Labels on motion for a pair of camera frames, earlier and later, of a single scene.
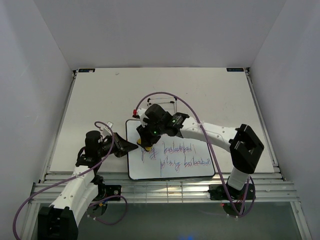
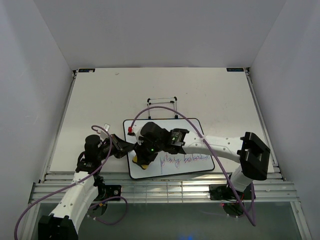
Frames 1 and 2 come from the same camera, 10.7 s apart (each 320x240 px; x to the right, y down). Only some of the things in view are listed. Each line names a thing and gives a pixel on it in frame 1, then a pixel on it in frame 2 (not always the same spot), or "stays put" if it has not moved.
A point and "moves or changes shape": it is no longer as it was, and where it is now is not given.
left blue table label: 86,70 stays put
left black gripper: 122,146 stays put
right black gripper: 146,140 -> 143,157
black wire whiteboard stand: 171,102 stays put
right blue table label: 235,69 stays put
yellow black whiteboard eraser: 148,148 moves or changes shape
